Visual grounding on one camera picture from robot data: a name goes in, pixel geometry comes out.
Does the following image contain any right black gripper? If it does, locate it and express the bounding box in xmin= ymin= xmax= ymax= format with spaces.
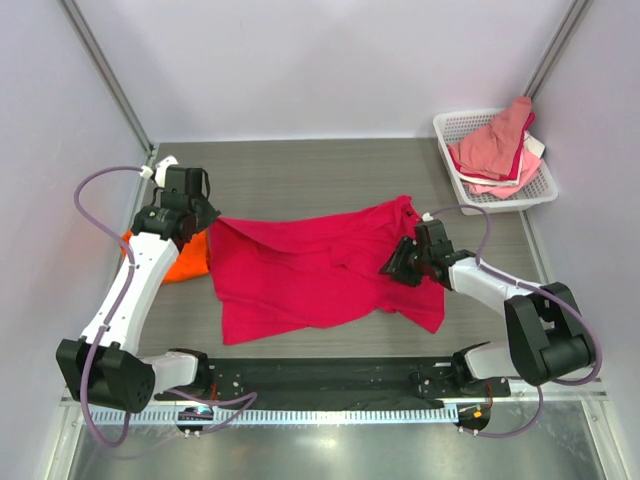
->
xmin=379 ymin=235 xmax=431 ymax=287

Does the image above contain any crimson red t shirt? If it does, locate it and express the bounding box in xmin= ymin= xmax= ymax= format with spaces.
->
xmin=208 ymin=196 xmax=445 ymax=345

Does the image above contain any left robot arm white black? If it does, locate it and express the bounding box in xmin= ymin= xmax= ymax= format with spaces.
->
xmin=56 ymin=156 xmax=220 ymax=414

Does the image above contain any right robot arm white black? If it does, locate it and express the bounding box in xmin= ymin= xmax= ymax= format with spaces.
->
xmin=379 ymin=220 xmax=599 ymax=396

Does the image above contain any folded orange t shirt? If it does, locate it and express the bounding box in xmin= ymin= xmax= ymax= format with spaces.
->
xmin=120 ymin=230 xmax=209 ymax=285

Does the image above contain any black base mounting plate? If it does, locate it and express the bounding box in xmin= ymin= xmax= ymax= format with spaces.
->
xmin=154 ymin=357 xmax=511 ymax=401

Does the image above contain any salmon pink t shirt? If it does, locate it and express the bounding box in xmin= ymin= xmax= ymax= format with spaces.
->
xmin=447 ymin=96 xmax=535 ymax=181

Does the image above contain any white plastic basket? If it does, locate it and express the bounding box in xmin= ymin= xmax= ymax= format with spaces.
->
xmin=433 ymin=97 xmax=558 ymax=213

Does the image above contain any light pink t shirt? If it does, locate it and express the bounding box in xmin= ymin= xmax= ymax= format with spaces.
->
xmin=467 ymin=150 xmax=542 ymax=200

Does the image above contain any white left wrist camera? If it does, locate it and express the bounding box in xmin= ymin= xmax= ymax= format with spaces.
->
xmin=139 ymin=156 xmax=179 ymax=188

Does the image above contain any aluminium front rail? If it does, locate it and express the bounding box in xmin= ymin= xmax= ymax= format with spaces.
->
xmin=58 ymin=379 xmax=608 ymax=409

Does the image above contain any white slotted cable duct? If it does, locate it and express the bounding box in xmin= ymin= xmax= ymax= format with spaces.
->
xmin=82 ymin=407 xmax=459 ymax=426

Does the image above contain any left aluminium frame post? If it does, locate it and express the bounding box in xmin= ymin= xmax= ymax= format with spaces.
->
xmin=58 ymin=0 xmax=154 ymax=158

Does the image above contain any aluminium frame post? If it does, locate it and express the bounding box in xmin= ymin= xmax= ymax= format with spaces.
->
xmin=523 ymin=0 xmax=594 ymax=100
xmin=58 ymin=0 xmax=154 ymax=158

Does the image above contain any right aluminium frame post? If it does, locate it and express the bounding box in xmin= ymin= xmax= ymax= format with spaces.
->
xmin=523 ymin=0 xmax=594 ymax=100

